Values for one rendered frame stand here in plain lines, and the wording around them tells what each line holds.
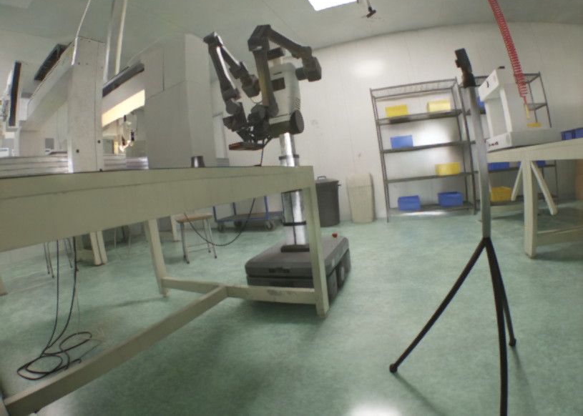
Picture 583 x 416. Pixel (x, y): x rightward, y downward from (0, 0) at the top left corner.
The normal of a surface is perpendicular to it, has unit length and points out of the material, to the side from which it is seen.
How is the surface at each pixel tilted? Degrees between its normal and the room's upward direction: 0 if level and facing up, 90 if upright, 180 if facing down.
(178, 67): 90
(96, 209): 90
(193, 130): 90
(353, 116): 90
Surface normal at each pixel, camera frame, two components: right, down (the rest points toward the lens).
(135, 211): 0.91, -0.09
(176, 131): -0.39, 0.11
